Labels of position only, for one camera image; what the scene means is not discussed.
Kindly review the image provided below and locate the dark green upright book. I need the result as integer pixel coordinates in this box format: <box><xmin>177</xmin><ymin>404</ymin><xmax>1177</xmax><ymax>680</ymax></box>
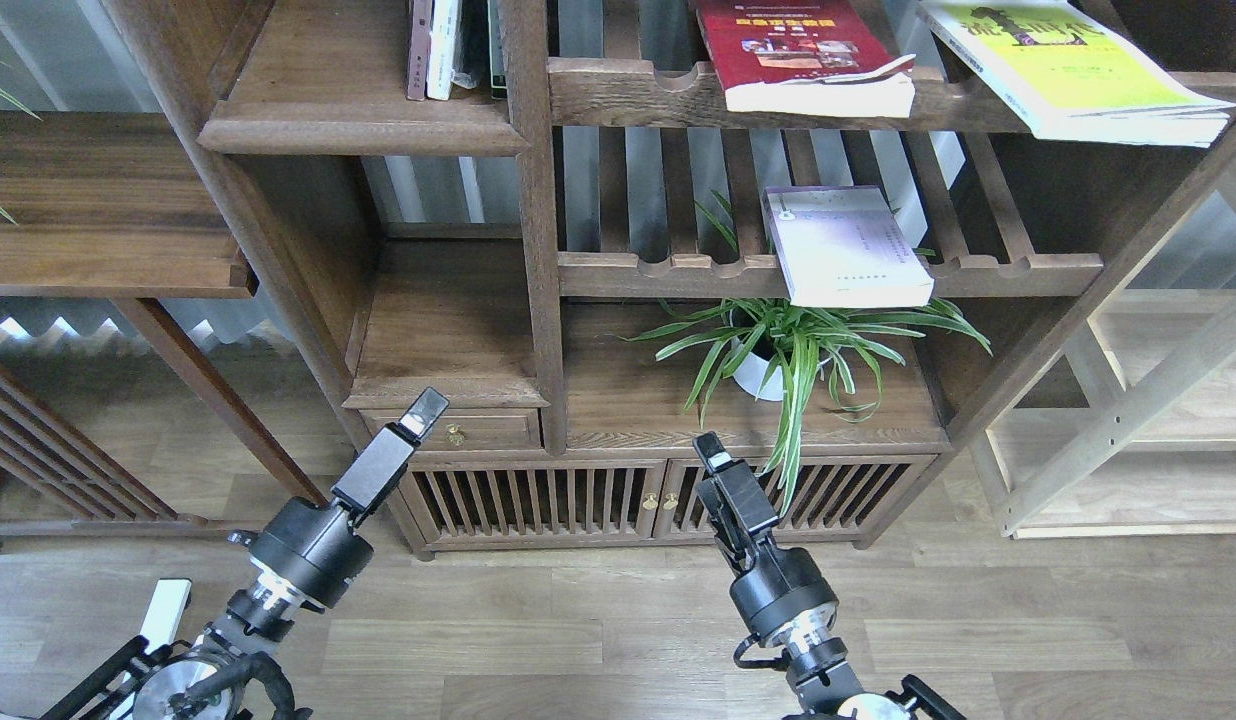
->
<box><xmin>486</xmin><ymin>0</ymin><xmax>508</xmax><ymax>100</ymax></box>

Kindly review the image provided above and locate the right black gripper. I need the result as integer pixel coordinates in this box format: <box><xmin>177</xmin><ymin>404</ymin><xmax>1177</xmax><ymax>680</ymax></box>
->
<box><xmin>693</xmin><ymin>432</ymin><xmax>838</xmax><ymax>646</ymax></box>

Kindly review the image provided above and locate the dark wooden side table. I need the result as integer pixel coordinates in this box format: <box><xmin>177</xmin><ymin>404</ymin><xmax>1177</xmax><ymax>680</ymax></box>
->
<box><xmin>0</xmin><ymin>111</ymin><xmax>321</xmax><ymax>501</ymax></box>

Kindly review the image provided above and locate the pale purple white book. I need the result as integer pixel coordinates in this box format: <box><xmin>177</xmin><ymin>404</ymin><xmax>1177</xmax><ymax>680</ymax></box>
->
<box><xmin>761</xmin><ymin>186</ymin><xmax>934</xmax><ymax>309</ymax></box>

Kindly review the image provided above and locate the white upright book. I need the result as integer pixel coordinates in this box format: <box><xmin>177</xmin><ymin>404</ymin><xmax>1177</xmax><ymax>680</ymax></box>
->
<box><xmin>426</xmin><ymin>0</ymin><xmax>462</xmax><ymax>101</ymax></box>

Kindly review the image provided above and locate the red book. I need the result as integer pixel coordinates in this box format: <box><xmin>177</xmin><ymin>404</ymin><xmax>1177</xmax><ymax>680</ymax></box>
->
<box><xmin>693</xmin><ymin>1</ymin><xmax>915</xmax><ymax>119</ymax></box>

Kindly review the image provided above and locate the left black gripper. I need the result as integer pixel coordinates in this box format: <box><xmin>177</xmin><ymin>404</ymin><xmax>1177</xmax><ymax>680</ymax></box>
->
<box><xmin>248</xmin><ymin>388</ymin><xmax>449</xmax><ymax>609</ymax></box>

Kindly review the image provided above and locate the brown upright book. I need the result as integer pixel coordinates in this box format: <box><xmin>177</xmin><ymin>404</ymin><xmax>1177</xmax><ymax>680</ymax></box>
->
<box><xmin>405</xmin><ymin>0</ymin><xmax>434</xmax><ymax>101</ymax></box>

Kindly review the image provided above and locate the white plant pot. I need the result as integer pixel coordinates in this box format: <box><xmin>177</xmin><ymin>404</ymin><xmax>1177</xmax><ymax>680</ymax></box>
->
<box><xmin>732</xmin><ymin>340</ymin><xmax>784</xmax><ymax>403</ymax></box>

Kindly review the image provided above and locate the light wooden shelf unit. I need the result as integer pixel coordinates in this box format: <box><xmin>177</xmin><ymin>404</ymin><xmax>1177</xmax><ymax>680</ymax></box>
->
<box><xmin>973</xmin><ymin>159</ymin><xmax>1236</xmax><ymax>538</ymax></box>

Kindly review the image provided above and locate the dark wooden bookshelf cabinet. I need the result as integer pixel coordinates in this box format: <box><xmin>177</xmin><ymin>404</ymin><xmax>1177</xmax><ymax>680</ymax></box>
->
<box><xmin>103</xmin><ymin>1</ymin><xmax>1236</xmax><ymax>557</ymax></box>

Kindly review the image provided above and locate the white base bar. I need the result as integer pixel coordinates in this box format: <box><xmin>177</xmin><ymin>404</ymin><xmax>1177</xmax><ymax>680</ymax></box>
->
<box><xmin>109</xmin><ymin>577</ymin><xmax>192</xmax><ymax>719</ymax></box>

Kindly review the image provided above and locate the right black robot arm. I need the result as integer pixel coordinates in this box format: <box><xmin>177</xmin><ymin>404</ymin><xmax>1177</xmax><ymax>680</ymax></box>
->
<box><xmin>693</xmin><ymin>432</ymin><xmax>962</xmax><ymax>719</ymax></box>

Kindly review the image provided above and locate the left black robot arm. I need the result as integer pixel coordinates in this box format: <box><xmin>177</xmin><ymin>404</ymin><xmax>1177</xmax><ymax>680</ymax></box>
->
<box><xmin>47</xmin><ymin>388</ymin><xmax>449</xmax><ymax>719</ymax></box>

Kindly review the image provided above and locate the dark wooden slatted rack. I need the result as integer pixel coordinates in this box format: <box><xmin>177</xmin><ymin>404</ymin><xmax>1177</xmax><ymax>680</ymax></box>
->
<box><xmin>0</xmin><ymin>364</ymin><xmax>231</xmax><ymax>550</ymax></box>

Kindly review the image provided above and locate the green spider plant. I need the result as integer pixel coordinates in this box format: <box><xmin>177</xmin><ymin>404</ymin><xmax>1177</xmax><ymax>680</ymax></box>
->
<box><xmin>633</xmin><ymin>296</ymin><xmax>993</xmax><ymax>515</ymax></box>

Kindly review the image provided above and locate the brass drawer knob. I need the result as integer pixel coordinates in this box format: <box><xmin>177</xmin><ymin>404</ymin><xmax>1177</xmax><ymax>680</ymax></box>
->
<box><xmin>445</xmin><ymin>424</ymin><xmax>467</xmax><ymax>447</ymax></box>

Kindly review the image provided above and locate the yellow green book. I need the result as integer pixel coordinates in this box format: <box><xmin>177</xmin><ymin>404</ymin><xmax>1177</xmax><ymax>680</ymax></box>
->
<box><xmin>918</xmin><ymin>1</ymin><xmax>1236</xmax><ymax>149</ymax></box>

